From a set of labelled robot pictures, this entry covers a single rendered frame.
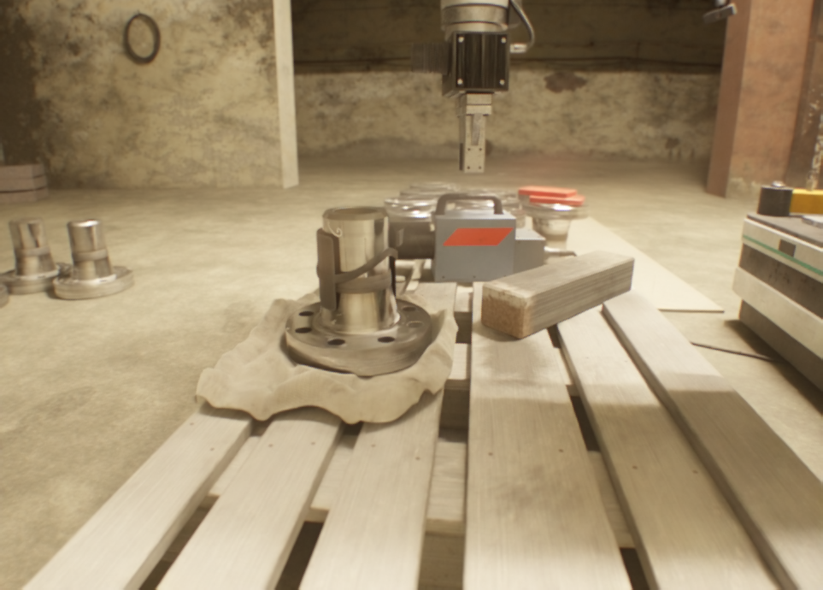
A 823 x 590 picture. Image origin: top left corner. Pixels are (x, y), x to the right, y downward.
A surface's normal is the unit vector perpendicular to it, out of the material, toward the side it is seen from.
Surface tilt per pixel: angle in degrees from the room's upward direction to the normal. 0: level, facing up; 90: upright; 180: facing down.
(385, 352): 90
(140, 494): 0
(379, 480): 0
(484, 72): 90
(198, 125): 90
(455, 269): 90
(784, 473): 0
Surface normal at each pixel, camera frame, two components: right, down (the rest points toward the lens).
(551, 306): 0.65, 0.22
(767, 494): 0.00, -0.96
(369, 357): 0.23, 0.29
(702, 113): -0.13, 0.29
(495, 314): -0.76, 0.19
